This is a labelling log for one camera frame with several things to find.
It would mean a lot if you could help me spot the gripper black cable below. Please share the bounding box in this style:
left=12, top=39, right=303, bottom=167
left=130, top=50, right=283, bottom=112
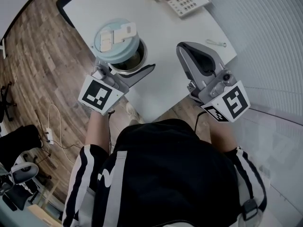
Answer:
left=194, top=111, right=208, bottom=135
left=107, top=110, right=116, bottom=155

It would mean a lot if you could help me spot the white cable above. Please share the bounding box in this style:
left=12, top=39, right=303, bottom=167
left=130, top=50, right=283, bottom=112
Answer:
left=48, top=104, right=74, bottom=166

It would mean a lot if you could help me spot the white desk telephone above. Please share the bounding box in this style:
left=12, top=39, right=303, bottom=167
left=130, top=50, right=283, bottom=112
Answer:
left=161, top=0, right=212, bottom=17

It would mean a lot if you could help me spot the person's left shoe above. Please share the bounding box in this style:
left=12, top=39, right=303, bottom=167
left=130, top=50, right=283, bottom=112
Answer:
left=125, top=102, right=144, bottom=124

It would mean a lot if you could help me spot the light blue flip-top cup lid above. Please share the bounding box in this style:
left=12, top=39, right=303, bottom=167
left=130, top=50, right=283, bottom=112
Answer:
left=94, top=17, right=141, bottom=65

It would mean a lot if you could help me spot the light blue lidded tumbler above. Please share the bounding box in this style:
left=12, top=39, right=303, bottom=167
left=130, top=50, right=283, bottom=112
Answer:
left=107, top=38, right=149, bottom=76

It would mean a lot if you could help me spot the white power strip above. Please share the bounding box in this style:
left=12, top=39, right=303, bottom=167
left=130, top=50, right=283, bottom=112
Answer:
left=45, top=128, right=55, bottom=145

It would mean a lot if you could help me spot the person's left forearm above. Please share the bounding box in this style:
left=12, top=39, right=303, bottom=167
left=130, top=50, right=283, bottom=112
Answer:
left=84, top=111, right=112, bottom=151

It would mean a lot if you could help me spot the black strap buckle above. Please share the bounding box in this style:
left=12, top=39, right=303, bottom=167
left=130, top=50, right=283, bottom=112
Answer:
left=243, top=199, right=258, bottom=221

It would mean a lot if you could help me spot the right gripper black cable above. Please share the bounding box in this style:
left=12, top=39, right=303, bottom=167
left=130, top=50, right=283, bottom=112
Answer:
left=194, top=111, right=208, bottom=135

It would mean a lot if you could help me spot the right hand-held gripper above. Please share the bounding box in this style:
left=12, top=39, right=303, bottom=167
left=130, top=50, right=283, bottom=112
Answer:
left=176, top=41, right=251, bottom=123

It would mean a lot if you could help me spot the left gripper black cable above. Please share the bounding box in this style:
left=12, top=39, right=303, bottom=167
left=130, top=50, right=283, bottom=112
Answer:
left=107, top=110, right=116, bottom=155

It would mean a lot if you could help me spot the person's right forearm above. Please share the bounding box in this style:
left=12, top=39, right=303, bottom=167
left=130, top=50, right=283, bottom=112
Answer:
left=205, top=119, right=239, bottom=152

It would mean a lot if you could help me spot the black chair with white print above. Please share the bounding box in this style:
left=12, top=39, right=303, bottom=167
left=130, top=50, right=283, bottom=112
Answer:
left=0, top=174, right=41, bottom=211

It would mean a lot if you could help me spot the person's black striped top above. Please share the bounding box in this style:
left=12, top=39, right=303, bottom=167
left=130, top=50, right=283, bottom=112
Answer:
left=62, top=119, right=267, bottom=227

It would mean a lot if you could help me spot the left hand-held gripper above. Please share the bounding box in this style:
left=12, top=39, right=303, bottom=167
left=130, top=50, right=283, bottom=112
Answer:
left=77, top=56, right=156, bottom=116

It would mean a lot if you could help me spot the black office chair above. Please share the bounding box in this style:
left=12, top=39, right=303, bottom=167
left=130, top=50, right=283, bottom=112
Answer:
left=0, top=81, right=18, bottom=122
left=56, top=0, right=77, bottom=28

